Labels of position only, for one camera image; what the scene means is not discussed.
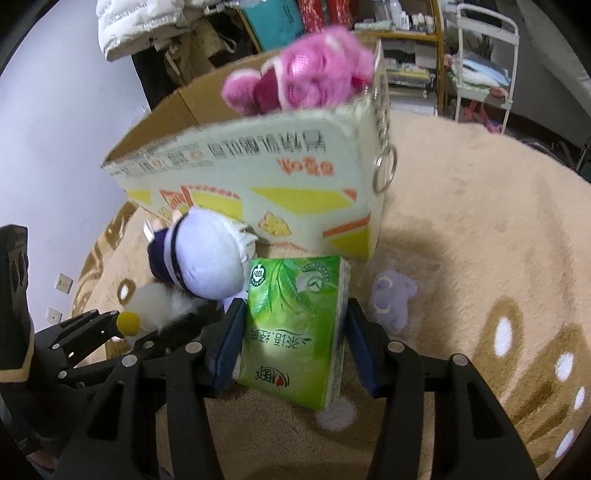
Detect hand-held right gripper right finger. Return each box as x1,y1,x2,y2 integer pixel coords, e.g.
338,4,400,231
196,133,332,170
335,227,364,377
346,298,541,480

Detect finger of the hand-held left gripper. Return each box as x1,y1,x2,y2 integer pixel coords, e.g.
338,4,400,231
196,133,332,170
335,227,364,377
55,340,141,385
37,310,122,346

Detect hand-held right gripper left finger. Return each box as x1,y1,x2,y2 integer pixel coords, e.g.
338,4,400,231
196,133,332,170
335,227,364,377
53,299,247,480

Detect green tissue pack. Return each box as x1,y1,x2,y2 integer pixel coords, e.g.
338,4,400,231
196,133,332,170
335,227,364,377
238,256,352,411

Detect white fluffy plush toy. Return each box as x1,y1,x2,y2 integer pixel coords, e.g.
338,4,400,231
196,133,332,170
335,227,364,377
116,282,218,344

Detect printed cardboard box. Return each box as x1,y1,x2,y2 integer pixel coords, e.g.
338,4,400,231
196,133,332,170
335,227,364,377
100,37,392,264

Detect pink bear plush keychain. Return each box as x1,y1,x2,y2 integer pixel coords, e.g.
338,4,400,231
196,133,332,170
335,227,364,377
221,25,399,195

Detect small purple bear plush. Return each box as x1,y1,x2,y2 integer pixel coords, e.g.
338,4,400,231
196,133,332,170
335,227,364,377
365,270,420,335

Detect purple white plush doll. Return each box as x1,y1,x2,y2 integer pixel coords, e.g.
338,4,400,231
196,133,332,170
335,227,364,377
147,206,259,303

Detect black hanging coat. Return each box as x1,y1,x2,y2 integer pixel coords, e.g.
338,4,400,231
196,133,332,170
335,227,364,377
131,46,178,112

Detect pink plush toys pile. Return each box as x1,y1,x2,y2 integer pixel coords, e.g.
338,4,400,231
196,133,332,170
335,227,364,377
455,99,504,134

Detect stack of papers and magazines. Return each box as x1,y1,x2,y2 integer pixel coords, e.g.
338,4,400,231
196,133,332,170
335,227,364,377
383,44,439,116

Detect white puffer jacket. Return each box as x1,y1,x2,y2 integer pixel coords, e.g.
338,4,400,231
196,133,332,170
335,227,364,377
95,0,199,63

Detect beige hanging coat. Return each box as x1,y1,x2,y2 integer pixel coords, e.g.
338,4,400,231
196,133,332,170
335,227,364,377
161,32,232,86

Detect light blue cloth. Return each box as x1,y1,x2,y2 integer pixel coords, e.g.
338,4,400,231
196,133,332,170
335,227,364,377
450,51,511,88

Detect wooden shelf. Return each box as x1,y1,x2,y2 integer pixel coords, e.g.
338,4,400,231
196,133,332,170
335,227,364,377
235,0,446,116

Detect teal bag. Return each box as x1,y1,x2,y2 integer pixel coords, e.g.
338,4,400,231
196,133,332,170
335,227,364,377
240,0,305,51

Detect group of white bottles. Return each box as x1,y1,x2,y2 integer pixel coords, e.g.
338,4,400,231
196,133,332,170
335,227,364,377
388,0,437,35

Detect cream padded chair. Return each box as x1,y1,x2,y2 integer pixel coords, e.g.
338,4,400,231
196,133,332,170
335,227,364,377
510,0,591,125

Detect red patterned bag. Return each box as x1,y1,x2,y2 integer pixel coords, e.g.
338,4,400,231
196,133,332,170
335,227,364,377
295,0,356,33

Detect white trolley cart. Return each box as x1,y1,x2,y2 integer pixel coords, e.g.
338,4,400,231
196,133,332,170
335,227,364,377
441,4,520,134

